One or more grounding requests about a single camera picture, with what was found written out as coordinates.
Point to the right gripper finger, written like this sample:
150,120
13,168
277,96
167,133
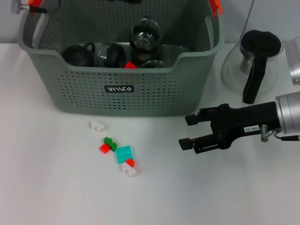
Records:
193,120
204,145

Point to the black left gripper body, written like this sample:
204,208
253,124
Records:
124,1

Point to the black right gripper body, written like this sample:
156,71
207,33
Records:
243,119

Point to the large bright red toy brick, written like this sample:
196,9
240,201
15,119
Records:
130,65

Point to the grey-green perforated storage basket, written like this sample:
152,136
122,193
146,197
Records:
164,93

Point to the black clay teapot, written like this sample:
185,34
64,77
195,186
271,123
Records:
77,56

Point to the small orange-red toy brick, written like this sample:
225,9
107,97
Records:
130,162

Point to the teal square toy brick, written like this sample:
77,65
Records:
124,154

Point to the glass pitcher with black lid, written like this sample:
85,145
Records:
260,42

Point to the white toy brick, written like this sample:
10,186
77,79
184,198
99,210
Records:
129,170

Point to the dark green toy brick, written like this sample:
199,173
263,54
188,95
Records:
110,143

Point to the small bright red toy brick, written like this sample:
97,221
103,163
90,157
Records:
104,148

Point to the translucent clear toy brick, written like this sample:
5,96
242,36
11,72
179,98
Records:
96,126

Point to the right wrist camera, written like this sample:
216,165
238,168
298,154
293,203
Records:
294,63

